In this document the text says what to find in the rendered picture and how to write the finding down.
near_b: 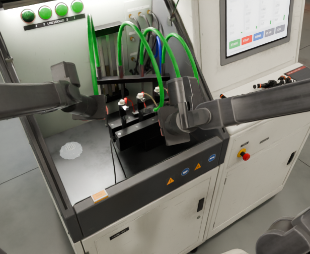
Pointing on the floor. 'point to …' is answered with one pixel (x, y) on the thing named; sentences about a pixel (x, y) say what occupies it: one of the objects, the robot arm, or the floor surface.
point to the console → (202, 12)
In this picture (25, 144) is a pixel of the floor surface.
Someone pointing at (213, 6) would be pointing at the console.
